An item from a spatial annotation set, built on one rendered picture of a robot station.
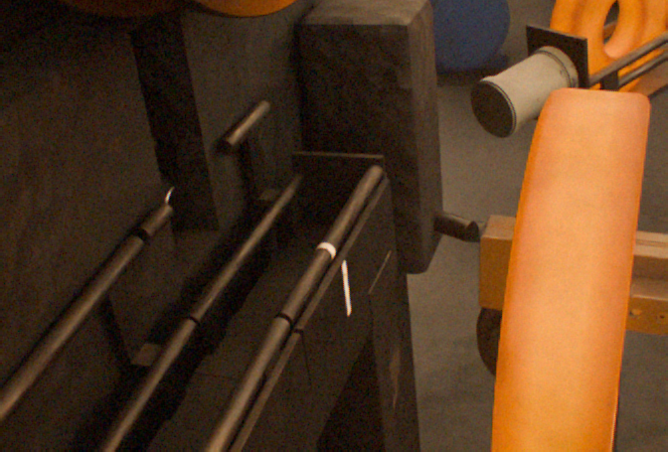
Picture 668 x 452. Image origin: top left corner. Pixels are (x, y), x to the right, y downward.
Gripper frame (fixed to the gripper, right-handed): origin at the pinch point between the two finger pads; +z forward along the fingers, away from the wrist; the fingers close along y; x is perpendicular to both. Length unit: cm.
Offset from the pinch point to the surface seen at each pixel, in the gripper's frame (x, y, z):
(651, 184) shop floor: -85, 166, -6
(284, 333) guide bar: -14.3, 11.4, 16.6
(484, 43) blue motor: -74, 220, 41
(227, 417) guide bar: -14.5, 4.3, 17.0
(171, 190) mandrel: -11.0, 20.0, 27.6
